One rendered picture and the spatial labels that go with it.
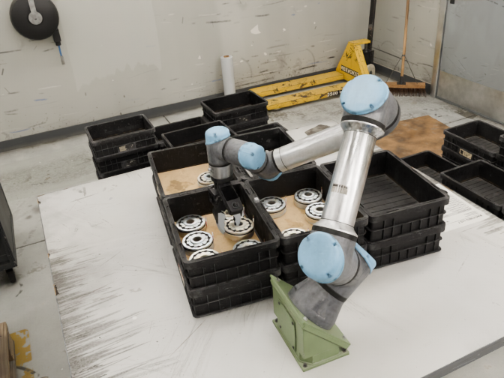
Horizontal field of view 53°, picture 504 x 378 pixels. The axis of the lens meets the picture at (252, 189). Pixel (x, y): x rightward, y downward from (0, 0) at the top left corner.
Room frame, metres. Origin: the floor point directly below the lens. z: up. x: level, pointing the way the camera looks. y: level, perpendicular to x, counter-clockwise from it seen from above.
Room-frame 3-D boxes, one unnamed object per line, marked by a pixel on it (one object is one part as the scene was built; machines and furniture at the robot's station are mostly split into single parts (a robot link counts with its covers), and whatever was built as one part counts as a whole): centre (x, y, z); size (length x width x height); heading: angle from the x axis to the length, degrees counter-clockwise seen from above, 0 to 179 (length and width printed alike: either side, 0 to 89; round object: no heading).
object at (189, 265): (1.38, 0.12, 0.92); 0.40 x 0.30 x 0.02; 16
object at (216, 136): (1.40, 0.09, 1.17); 0.09 x 0.08 x 0.11; 50
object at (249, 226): (1.40, 0.05, 0.88); 0.10 x 0.10 x 0.01
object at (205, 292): (1.38, 0.12, 0.76); 0.40 x 0.30 x 0.12; 16
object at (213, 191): (1.41, 0.09, 1.02); 0.09 x 0.08 x 0.12; 23
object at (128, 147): (3.02, 0.82, 0.37); 0.40 x 0.30 x 0.45; 113
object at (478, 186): (2.20, -1.22, 0.31); 0.40 x 0.30 x 0.34; 23
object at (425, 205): (1.54, -0.46, 0.92); 0.40 x 0.30 x 0.02; 16
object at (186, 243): (1.36, 0.19, 0.86); 0.10 x 0.10 x 0.01
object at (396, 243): (1.54, -0.46, 0.76); 0.40 x 0.30 x 0.12; 16
